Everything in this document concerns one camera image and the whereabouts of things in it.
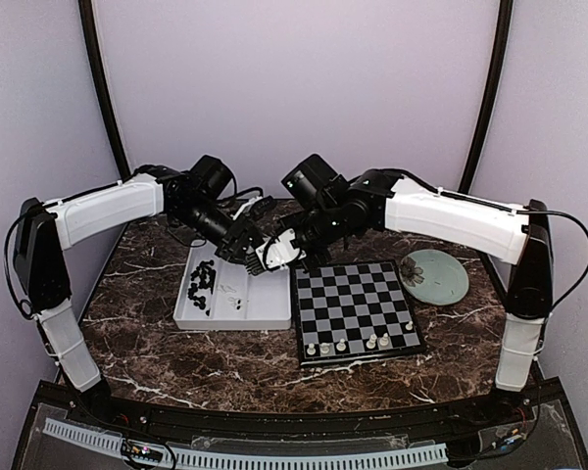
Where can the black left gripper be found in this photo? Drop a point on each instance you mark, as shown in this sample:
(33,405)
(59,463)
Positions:
(235,251)

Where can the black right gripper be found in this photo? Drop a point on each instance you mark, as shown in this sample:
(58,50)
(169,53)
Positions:
(318,259)

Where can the white plastic parts tray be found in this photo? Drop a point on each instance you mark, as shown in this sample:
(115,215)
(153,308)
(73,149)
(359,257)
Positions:
(216,295)

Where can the black and grey chessboard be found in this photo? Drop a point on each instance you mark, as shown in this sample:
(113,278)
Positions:
(351,302)

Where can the white chess pawn piece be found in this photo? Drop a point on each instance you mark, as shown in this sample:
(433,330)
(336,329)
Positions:
(341,346)

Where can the white chess king piece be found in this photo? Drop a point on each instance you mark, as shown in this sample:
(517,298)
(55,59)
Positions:
(371,342)

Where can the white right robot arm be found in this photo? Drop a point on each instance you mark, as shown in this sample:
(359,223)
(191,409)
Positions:
(334,208)

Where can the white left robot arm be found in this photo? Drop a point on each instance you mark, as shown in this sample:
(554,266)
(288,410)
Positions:
(36,243)

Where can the pile of black chess pieces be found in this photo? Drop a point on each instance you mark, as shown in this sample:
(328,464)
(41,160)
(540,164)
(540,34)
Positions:
(202,285)

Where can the light blue flower plate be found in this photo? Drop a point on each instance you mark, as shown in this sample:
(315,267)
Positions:
(433,277)

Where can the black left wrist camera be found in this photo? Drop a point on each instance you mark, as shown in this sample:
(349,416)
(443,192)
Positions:
(210,176)

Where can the white slotted cable duct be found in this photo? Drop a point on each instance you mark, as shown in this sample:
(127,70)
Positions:
(222,453)

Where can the black front rail base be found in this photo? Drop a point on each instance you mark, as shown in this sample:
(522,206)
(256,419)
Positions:
(540,406)

